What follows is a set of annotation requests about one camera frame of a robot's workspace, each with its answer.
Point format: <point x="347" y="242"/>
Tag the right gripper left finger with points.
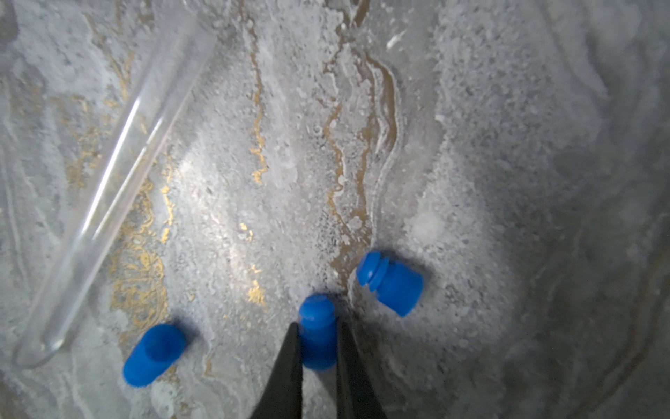
<point x="283" y="395"/>

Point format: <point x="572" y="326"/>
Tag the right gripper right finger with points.
<point x="355" y="396"/>

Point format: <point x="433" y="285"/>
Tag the blue stopper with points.
<point x="393" y="283"/>
<point x="159" y="348"/>
<point x="318" y="332"/>

